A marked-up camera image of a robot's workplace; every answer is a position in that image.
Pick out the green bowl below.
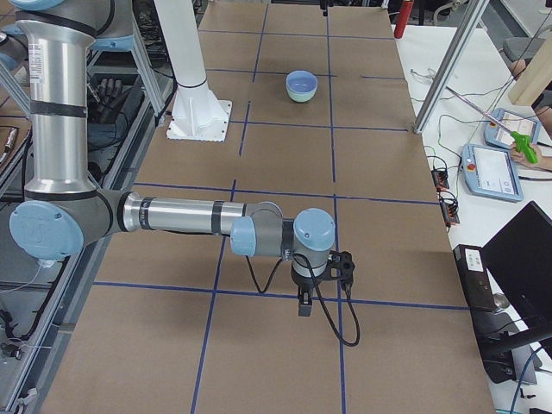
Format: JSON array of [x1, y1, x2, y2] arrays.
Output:
[[286, 89, 317, 103]]

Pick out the green handled grabber tool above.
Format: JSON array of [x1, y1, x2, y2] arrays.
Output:
[[445, 86, 539, 164]]

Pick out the orange black connector board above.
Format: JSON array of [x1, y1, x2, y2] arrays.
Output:
[[437, 190, 460, 229], [427, 155, 449, 190]]

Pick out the person hand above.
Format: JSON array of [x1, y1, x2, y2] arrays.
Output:
[[510, 143, 552, 171]]

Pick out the far orange black connector board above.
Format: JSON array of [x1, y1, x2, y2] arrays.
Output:
[[427, 155, 449, 190]]

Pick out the black monitor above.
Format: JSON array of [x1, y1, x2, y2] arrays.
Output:
[[482, 201, 552, 327]]

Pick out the blue teach pendant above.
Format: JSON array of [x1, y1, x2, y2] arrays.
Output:
[[484, 108, 542, 149], [461, 143, 524, 203]]

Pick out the red bottle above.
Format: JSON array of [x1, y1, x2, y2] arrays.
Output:
[[393, 0, 414, 39]]

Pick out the black mini computer box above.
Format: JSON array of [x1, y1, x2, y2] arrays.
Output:
[[453, 244, 512, 342]]

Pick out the near blue teach pendant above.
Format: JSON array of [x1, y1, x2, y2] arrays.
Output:
[[461, 143, 524, 203]]

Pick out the near orange black connector board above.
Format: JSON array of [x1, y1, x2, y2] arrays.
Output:
[[437, 190, 460, 229]]

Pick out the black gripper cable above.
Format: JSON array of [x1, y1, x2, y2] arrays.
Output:
[[245, 254, 361, 348]]

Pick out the aluminium frame post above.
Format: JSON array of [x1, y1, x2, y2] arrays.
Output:
[[413, 0, 489, 134]]

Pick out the blue network cable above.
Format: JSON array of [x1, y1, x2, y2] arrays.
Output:
[[510, 344, 545, 414]]

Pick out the wooden beam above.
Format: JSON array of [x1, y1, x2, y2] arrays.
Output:
[[508, 34, 551, 106]]

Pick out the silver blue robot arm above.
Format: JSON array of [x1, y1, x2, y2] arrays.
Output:
[[9, 1, 337, 316]]

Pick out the brown paper table cover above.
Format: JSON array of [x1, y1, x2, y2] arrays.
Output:
[[41, 2, 494, 413]]

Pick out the far blue teach pendant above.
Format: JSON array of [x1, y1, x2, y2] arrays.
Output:
[[484, 108, 542, 149]]

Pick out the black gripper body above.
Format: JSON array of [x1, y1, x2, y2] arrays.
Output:
[[291, 268, 323, 298]]

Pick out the blue bowl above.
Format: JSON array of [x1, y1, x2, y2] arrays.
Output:
[[285, 70, 318, 91]]

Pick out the white pedestal column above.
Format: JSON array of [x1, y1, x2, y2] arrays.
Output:
[[154, 0, 232, 142]]

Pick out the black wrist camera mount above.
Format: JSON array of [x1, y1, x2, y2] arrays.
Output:
[[322, 250, 355, 294]]

